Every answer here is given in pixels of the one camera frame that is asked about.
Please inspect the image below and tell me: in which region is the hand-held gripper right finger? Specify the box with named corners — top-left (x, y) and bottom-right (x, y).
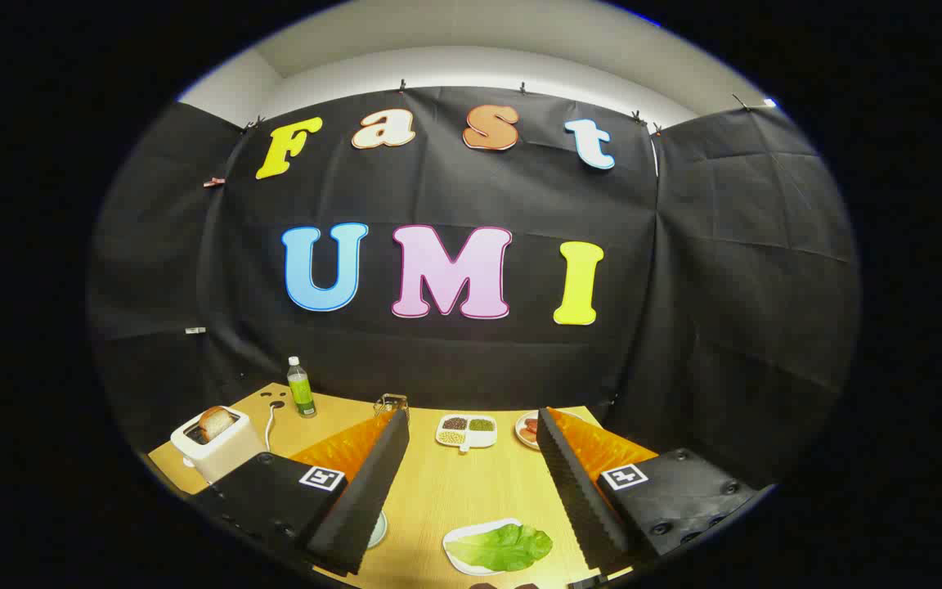
top-left (536, 406), bottom-right (760, 573)

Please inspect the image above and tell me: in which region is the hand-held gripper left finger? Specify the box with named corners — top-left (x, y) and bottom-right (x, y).
top-left (191, 407), bottom-right (411, 576)

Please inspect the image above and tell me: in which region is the green lettuce leaf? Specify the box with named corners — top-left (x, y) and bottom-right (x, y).
top-left (466, 524), bottom-right (554, 573)

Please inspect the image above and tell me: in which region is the plain white bread slice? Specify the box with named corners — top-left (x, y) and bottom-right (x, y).
top-left (197, 406), bottom-right (236, 443)

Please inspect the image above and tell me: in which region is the white oval plate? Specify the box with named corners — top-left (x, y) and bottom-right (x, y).
top-left (515, 411), bottom-right (543, 451)

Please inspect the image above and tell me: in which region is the white divided dish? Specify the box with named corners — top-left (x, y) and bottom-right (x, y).
top-left (436, 413), bottom-right (499, 453)

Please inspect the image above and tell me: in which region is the green label water bottle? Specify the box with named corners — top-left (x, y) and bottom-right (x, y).
top-left (286, 356), bottom-right (317, 419)

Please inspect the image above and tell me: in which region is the white toaster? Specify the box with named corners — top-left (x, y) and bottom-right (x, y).
top-left (170, 407), bottom-right (267, 483)

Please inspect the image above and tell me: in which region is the black backdrop cloth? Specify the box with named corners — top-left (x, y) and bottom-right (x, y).
top-left (87, 82), bottom-right (862, 492)

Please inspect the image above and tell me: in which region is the white toaster cable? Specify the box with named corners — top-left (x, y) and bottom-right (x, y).
top-left (263, 401), bottom-right (286, 452)

